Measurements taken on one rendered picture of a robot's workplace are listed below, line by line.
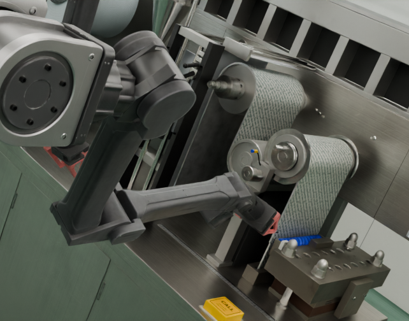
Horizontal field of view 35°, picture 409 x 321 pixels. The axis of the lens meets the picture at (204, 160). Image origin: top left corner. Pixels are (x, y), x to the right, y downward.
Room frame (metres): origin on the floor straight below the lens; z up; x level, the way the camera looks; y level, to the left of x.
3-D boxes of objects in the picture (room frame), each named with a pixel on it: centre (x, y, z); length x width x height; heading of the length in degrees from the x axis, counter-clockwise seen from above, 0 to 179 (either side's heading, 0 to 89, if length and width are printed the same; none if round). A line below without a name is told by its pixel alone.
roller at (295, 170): (1.74, -0.27, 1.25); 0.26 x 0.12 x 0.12; 142
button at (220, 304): (1.36, -0.18, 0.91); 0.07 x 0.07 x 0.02; 52
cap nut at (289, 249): (1.56, -0.29, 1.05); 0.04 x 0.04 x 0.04
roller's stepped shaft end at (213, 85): (1.73, 0.05, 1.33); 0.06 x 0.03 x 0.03; 142
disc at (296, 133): (1.65, -0.20, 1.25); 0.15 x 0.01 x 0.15; 52
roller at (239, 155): (1.82, -0.18, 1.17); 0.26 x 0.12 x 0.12; 142
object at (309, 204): (1.70, -0.32, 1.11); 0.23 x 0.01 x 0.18; 142
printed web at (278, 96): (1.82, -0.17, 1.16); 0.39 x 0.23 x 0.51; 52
